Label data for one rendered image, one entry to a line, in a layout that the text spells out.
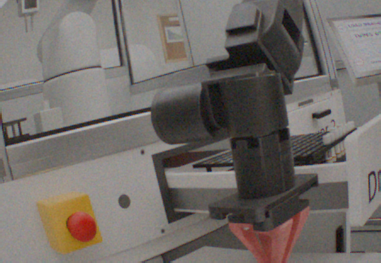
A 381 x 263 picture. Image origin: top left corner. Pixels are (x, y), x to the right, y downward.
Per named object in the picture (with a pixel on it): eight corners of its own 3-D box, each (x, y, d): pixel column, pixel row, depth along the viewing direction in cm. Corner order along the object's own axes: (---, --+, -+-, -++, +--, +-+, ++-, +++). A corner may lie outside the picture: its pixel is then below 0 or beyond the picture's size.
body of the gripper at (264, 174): (207, 223, 38) (193, 145, 38) (275, 191, 45) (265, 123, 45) (262, 228, 33) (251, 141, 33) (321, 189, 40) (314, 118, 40)
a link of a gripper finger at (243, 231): (234, 279, 40) (223, 203, 40) (275, 254, 45) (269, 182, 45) (283, 287, 35) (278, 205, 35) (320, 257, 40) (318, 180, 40)
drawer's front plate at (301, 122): (340, 137, 105) (334, 97, 105) (288, 168, 85) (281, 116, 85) (336, 138, 107) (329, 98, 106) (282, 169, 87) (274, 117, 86)
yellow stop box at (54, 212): (107, 242, 51) (91, 192, 51) (65, 257, 46) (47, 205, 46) (89, 237, 55) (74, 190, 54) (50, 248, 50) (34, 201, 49)
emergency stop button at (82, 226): (103, 238, 48) (93, 209, 48) (78, 246, 45) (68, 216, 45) (91, 234, 50) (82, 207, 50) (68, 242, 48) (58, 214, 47)
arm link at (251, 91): (260, 62, 34) (286, 60, 39) (192, 75, 39) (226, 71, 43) (275, 146, 35) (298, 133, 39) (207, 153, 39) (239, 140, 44)
